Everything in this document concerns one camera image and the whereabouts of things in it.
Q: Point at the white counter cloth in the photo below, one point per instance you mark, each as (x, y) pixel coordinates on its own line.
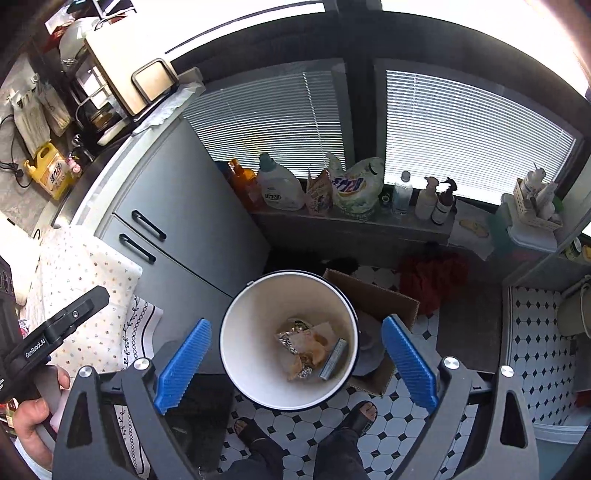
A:
(175, 104)

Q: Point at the red cloth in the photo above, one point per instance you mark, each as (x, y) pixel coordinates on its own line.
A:
(429, 277)

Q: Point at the printed snack pouch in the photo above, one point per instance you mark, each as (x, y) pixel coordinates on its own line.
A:
(318, 194)

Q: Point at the person's foot in black sandal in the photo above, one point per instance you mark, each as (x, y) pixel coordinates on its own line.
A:
(360, 415)
(251, 434)

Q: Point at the white laundry detergent bottle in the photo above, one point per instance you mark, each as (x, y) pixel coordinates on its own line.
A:
(277, 187)

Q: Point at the white basket of toiletries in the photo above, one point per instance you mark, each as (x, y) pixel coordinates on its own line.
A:
(535, 217)

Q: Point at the white round trash bin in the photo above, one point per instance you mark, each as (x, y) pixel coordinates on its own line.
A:
(249, 323)

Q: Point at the person's left hand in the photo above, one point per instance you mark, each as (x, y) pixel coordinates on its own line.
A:
(32, 420)

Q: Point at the white basin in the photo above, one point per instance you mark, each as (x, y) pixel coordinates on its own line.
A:
(563, 431)

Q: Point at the white bucket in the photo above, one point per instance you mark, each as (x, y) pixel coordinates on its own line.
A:
(575, 316)

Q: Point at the brown cardboard box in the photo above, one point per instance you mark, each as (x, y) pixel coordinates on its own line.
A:
(374, 295)

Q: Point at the white cloth with leaf print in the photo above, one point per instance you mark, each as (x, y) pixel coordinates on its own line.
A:
(138, 327)

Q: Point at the blue white cardboard box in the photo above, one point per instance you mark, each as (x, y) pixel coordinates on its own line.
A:
(333, 362)

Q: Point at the orange bottle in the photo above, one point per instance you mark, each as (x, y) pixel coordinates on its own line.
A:
(242, 184)

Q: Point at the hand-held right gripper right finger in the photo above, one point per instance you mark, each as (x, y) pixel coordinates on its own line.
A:
(411, 364)

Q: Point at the brown paper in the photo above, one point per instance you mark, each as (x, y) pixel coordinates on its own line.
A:
(310, 344)

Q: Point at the hanging plastic bags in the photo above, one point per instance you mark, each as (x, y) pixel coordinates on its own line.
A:
(32, 124)

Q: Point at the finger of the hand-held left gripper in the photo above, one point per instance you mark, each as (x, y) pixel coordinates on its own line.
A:
(76, 309)

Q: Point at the white window blind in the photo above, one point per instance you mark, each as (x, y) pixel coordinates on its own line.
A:
(268, 115)
(475, 134)

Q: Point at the green white detergent bag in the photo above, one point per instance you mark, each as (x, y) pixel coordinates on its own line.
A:
(358, 187)

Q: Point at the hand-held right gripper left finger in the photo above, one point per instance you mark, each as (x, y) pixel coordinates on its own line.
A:
(182, 364)

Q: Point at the yellow detergent bottle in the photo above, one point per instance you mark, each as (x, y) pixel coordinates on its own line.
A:
(48, 173)

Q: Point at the white folded cloth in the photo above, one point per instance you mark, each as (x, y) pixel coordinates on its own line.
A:
(461, 242)

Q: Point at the grey plate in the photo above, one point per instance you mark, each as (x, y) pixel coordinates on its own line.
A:
(369, 341)

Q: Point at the small pink bottle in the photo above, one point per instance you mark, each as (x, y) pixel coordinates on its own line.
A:
(74, 167)

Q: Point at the grey cabinet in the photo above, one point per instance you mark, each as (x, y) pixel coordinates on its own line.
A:
(184, 207)

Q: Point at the person's leg in dark pants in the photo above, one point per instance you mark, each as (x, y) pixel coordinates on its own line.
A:
(268, 461)
(339, 454)

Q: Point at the brown pump bottle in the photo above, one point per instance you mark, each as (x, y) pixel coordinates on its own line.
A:
(444, 207)

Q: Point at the clear tall bottle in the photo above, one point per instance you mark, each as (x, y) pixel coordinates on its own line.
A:
(401, 196)

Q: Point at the silver foil packet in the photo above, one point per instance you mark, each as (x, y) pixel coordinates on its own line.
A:
(288, 341)

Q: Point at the white pump bottle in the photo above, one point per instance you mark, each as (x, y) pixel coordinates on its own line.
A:
(425, 203)

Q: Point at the small dark jar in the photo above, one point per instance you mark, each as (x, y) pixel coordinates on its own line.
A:
(386, 200)

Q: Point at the green storage box white lid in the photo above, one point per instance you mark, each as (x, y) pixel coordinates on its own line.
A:
(508, 240)

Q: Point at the yellow flat item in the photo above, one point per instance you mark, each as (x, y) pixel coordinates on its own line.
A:
(475, 228)

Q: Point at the floral print tablecloth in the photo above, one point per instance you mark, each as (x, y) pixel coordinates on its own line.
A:
(78, 286)

